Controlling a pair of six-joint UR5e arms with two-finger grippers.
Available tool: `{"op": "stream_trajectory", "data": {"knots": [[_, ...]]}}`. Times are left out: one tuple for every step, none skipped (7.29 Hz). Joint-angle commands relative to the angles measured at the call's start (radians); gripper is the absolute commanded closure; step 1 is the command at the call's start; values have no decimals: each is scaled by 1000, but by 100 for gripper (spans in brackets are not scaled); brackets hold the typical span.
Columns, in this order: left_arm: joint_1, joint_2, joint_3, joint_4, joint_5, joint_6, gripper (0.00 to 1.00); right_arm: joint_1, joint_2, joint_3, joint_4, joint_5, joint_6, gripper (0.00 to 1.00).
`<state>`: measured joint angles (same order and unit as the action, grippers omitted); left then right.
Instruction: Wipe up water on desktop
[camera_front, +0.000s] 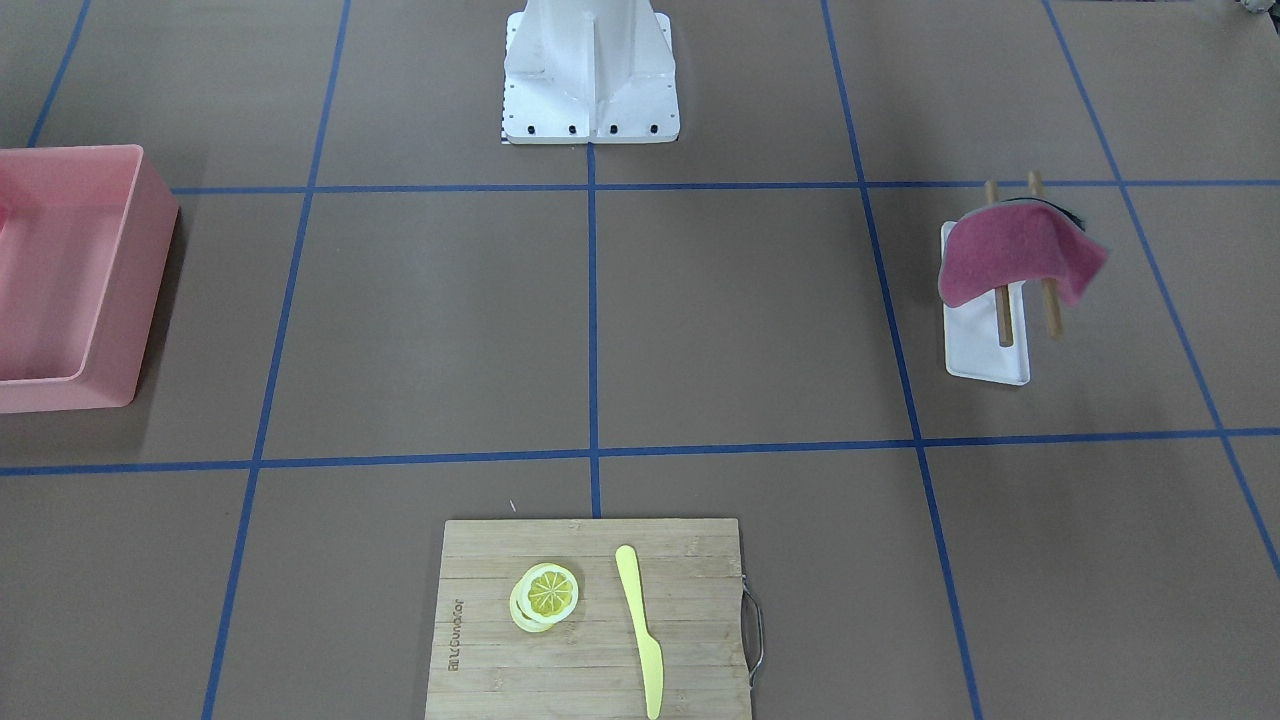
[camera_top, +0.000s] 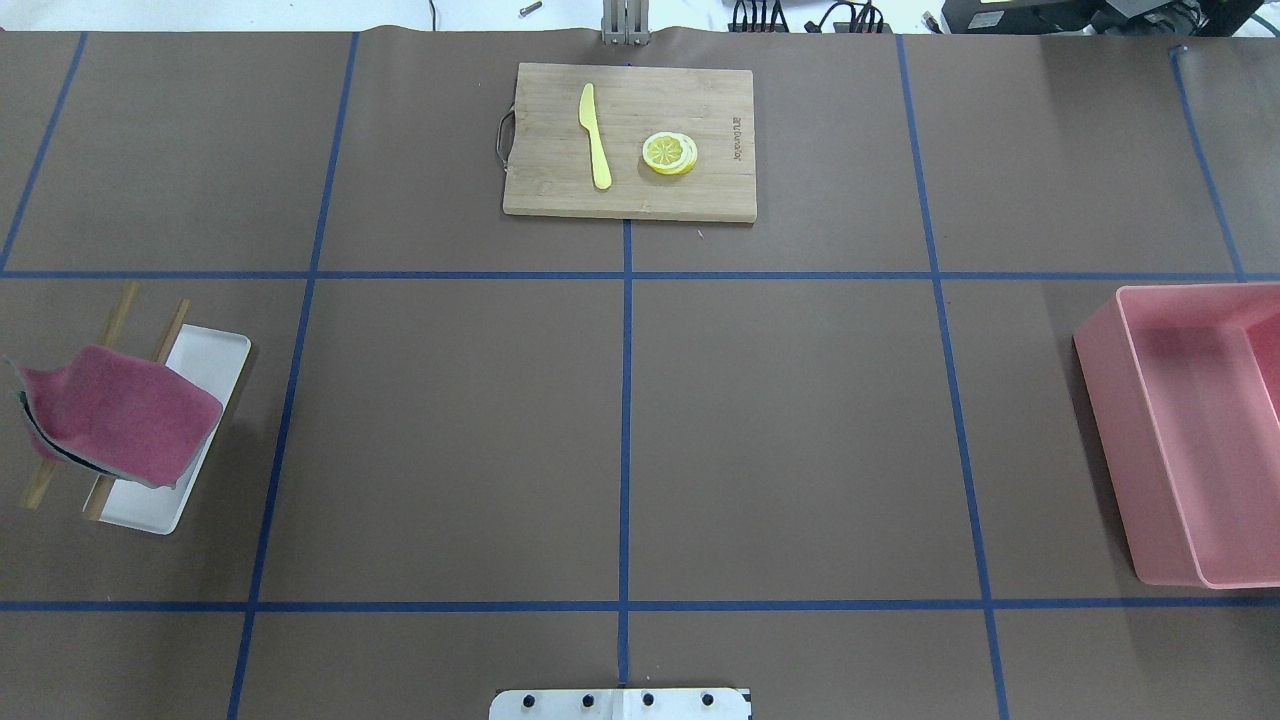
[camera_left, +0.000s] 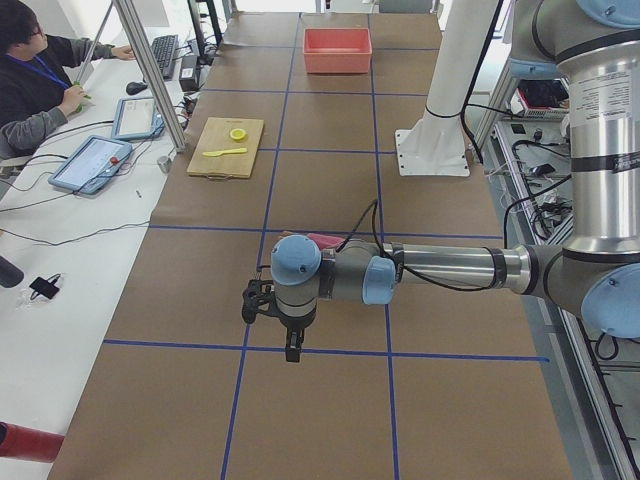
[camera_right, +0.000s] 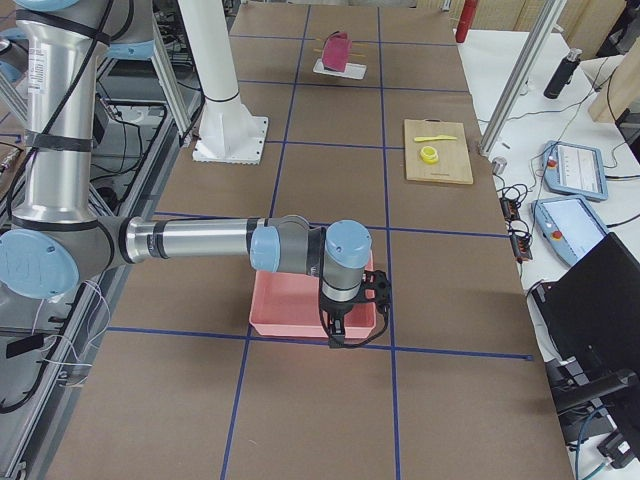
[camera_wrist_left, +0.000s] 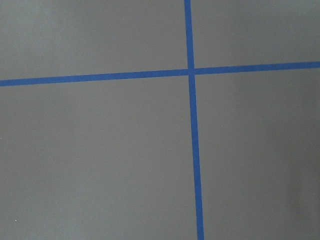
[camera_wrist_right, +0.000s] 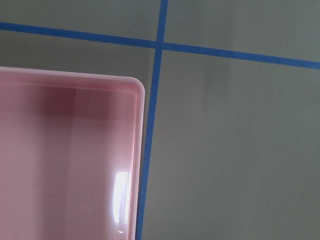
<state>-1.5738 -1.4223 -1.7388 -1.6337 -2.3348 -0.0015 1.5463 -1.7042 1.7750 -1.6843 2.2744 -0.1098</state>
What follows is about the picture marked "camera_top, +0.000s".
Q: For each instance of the aluminium camera post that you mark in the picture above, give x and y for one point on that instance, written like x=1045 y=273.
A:
x=625 y=23

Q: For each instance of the yellow plastic knife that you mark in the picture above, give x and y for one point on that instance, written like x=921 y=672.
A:
x=601 y=175

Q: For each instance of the wooden cloth rack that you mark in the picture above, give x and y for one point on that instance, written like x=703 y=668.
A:
x=34 y=492

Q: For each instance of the pink plastic bin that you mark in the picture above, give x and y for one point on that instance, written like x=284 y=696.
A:
x=1182 y=380

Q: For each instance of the white rectangular tray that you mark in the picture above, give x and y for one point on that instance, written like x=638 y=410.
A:
x=214 y=361

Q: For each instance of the yellow lemon slices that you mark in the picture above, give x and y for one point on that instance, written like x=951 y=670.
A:
x=670 y=153

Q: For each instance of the pink cleaning cloth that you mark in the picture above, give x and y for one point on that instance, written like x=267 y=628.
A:
x=117 y=414

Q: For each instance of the bamboo cutting board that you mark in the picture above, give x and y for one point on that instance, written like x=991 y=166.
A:
x=548 y=167

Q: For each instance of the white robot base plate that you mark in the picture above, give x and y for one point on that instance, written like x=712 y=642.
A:
x=623 y=703

